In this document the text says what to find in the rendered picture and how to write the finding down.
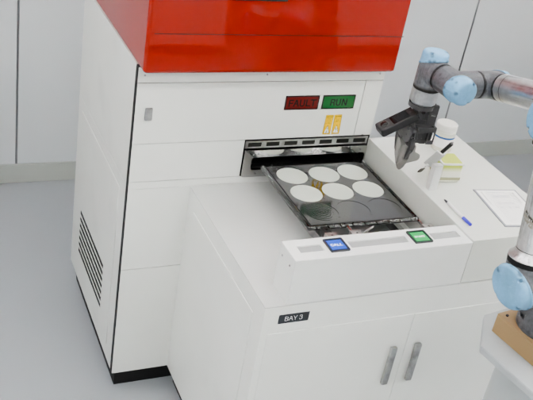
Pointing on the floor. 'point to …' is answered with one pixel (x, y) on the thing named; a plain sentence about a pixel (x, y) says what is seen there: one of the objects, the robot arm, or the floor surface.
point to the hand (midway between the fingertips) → (396, 164)
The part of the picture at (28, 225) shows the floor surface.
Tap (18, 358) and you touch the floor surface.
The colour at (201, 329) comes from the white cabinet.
